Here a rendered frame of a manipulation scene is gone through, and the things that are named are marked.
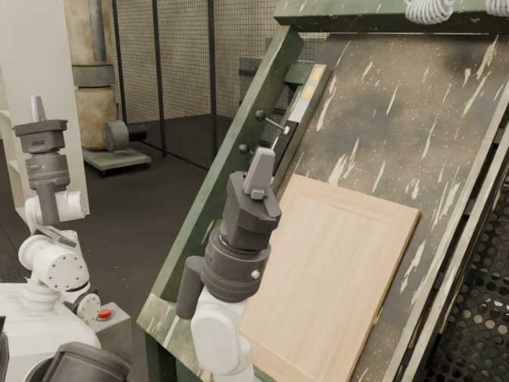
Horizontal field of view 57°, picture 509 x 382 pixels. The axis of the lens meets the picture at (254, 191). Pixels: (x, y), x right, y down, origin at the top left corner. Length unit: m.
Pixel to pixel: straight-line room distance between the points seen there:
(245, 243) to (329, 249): 0.76
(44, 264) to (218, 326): 0.31
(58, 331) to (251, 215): 0.39
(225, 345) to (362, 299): 0.63
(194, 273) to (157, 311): 1.01
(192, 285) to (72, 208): 0.52
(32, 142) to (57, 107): 3.60
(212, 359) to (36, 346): 0.26
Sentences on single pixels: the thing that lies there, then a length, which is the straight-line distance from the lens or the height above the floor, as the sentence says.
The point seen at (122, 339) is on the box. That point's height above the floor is 0.86.
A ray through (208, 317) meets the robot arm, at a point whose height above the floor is 1.42.
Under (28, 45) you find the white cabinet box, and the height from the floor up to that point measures 1.66.
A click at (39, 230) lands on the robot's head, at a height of 1.45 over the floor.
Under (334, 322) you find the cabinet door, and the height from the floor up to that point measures 1.06.
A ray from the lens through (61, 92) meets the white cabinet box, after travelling 4.76.
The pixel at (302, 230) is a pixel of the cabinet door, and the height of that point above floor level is 1.22.
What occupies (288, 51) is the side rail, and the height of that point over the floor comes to 1.71.
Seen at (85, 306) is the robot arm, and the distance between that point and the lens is 1.23.
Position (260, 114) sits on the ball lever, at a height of 1.53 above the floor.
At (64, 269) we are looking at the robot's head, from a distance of 0.83.
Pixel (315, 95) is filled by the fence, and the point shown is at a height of 1.58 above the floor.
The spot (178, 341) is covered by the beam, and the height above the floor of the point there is 0.85.
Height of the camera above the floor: 1.79
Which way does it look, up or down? 19 degrees down
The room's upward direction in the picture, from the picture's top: straight up
